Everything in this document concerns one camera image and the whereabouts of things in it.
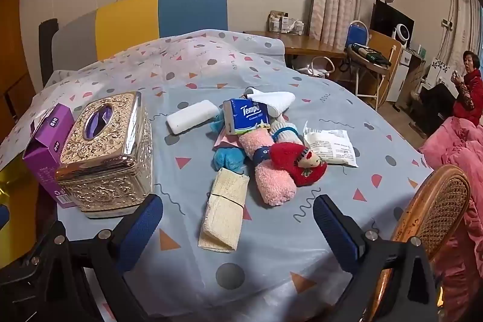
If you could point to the patterned plastic tablecloth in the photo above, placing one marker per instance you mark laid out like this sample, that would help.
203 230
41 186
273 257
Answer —
264 261

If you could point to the gold metal tray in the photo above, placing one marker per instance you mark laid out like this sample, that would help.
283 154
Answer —
11 178

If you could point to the pink blanket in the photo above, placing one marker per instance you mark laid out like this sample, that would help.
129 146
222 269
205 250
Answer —
464 156

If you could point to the red doll sock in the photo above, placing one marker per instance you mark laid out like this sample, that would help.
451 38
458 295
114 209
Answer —
286 159

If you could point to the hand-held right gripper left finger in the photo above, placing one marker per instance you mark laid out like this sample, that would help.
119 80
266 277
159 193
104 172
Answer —
139 231

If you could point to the rattan chair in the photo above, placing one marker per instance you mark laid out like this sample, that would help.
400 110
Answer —
445 209

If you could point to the white round fan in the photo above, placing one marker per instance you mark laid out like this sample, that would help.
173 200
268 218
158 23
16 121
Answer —
400 37

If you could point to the black television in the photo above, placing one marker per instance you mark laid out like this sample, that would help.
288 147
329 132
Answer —
388 18

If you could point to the blue tissue pack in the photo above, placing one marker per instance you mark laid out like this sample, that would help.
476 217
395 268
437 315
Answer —
245 116

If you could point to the white paper napkin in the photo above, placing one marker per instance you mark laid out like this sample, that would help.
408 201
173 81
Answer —
277 99

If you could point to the white plastic packet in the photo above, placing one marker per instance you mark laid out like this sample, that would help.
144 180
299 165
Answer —
334 148

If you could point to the round folding table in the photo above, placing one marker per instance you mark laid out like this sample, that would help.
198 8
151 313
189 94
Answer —
371 60

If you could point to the grey yellow blue sofa chair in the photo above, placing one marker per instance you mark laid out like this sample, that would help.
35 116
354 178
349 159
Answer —
124 20

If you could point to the white sponge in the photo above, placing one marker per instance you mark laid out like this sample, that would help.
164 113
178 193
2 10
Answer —
190 116

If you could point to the purple cardboard box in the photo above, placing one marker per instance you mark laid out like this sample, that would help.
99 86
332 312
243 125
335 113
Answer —
45 156

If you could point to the cream fluffy sock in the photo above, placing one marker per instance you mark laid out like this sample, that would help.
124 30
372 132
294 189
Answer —
286 131

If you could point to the blue teddy bear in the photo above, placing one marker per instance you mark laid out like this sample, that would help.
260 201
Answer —
226 158

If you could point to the group of small boxes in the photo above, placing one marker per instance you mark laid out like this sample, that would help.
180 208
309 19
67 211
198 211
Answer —
285 24

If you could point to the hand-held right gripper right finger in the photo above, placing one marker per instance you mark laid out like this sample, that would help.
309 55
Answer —
337 235

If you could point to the pink towel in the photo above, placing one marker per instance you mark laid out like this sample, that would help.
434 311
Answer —
271 182

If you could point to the orange wooden wardrobe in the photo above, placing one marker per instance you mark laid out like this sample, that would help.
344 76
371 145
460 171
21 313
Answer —
11 54

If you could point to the wooden desk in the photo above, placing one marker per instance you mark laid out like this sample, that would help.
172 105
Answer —
302 44

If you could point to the wooden panel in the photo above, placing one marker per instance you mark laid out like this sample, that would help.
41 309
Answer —
388 54

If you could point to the white tote bag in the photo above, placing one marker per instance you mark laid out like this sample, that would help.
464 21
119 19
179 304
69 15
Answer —
317 67

